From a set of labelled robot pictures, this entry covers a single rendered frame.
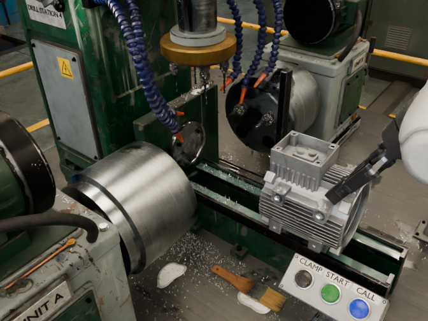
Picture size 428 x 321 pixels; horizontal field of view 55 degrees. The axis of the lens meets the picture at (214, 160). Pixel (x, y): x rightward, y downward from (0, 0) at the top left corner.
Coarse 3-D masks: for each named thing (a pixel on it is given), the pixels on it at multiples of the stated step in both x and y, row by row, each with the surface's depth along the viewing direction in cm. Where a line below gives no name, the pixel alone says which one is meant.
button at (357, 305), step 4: (356, 300) 67; (360, 300) 67; (352, 304) 67; (356, 304) 67; (360, 304) 67; (364, 304) 67; (352, 308) 67; (356, 308) 67; (360, 308) 67; (364, 308) 66; (368, 308) 66; (352, 312) 67; (356, 312) 67; (360, 312) 66; (364, 312) 66; (368, 312) 66; (356, 316) 66; (360, 316) 66; (364, 316) 66
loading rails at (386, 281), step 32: (224, 192) 123; (256, 192) 115; (224, 224) 113; (256, 224) 104; (256, 256) 111; (288, 256) 102; (320, 256) 95; (352, 256) 103; (384, 256) 97; (384, 288) 88
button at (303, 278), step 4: (300, 272) 72; (304, 272) 72; (308, 272) 72; (296, 276) 72; (300, 276) 72; (304, 276) 72; (308, 276) 72; (296, 280) 72; (300, 280) 72; (304, 280) 72; (308, 280) 71; (300, 284) 72; (304, 284) 71; (308, 284) 71
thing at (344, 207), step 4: (268, 172) 94; (272, 172) 94; (264, 176) 94; (268, 176) 94; (272, 176) 93; (264, 180) 94; (268, 180) 94; (272, 180) 93; (272, 184) 94; (340, 204) 85; (344, 204) 85; (348, 204) 85; (340, 208) 85; (344, 208) 85; (348, 208) 84; (340, 212) 86; (344, 212) 85; (348, 212) 85; (264, 220) 101; (268, 220) 100; (360, 220) 100; (332, 248) 92; (340, 248) 91; (332, 252) 92; (336, 252) 91; (340, 252) 93
